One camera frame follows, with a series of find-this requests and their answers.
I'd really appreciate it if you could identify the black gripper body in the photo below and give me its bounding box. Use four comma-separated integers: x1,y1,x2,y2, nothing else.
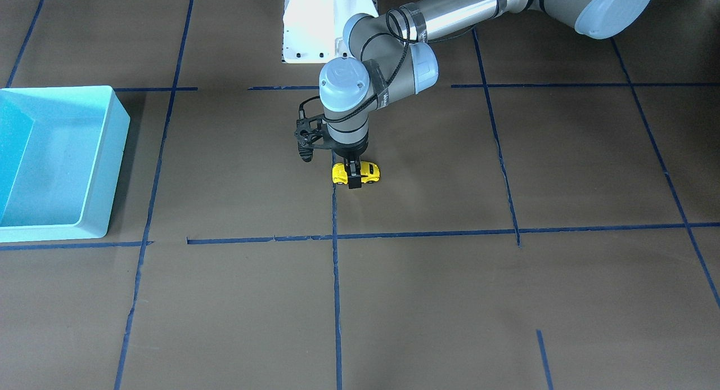
334,144,368,162

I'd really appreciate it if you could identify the yellow beetle toy car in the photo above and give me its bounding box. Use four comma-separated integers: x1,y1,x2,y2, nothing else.
332,161,380,185

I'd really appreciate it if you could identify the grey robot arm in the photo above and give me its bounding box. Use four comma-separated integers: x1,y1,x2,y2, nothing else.
295,0,651,189

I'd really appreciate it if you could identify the light blue plastic bin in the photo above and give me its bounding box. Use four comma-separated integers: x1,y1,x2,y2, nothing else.
1,86,130,243

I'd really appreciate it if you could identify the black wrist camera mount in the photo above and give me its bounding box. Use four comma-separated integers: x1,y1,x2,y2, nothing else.
295,110,335,163

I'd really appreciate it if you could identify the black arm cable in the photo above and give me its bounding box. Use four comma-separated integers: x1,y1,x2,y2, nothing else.
298,6,479,126

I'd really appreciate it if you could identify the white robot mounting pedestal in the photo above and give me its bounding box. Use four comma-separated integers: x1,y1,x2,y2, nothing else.
281,0,378,64

